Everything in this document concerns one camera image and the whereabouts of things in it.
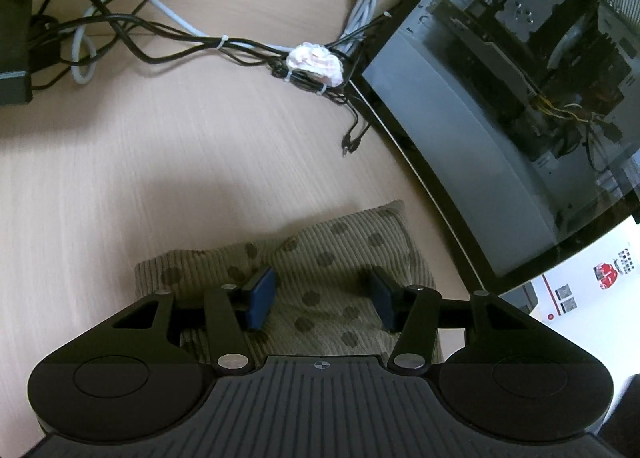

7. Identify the brown corduroy garment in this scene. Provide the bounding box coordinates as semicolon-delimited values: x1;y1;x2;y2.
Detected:
134;200;435;363

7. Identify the white paper booklet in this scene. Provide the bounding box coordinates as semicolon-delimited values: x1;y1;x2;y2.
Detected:
499;214;640;384

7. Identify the black glass-sided PC case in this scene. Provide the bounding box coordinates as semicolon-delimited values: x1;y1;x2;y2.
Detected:
354;0;639;294

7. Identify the black computer monitor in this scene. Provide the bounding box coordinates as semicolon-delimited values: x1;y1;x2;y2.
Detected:
0;0;32;106

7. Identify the black cable bundle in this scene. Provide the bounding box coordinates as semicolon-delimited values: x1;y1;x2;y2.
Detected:
29;0;392;159

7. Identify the white cable bundle wad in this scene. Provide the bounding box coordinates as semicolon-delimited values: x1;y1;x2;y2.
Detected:
285;42;344;88

